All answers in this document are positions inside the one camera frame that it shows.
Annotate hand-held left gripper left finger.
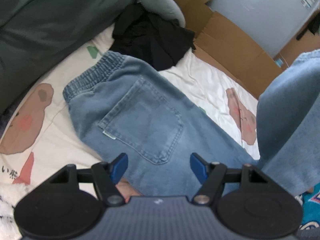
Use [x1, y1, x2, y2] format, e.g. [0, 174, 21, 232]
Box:
[47, 153, 128, 207]

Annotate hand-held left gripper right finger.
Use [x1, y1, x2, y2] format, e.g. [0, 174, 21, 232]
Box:
[190, 152, 272, 205]

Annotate blue denim jeans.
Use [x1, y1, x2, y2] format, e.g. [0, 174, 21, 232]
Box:
[62, 50, 320, 198]

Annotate bear printed cream bedsheet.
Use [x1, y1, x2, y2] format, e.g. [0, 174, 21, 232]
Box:
[0, 26, 260, 200]

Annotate teal printed cloth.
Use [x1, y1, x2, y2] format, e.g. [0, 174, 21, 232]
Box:
[295, 182, 320, 233]

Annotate white patterned fluffy blanket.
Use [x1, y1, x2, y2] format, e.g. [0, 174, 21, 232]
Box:
[0, 182, 28, 240]

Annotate brown cardboard sheet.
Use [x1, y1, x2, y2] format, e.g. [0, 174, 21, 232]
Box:
[160, 0, 285, 99]

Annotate black garment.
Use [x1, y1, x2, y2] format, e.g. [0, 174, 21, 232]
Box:
[110, 4, 197, 70]

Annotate dark grey duvet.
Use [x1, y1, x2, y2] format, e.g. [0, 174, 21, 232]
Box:
[0, 0, 135, 115]

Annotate grey appliance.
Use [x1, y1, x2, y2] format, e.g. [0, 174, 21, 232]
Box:
[207, 0, 320, 58]

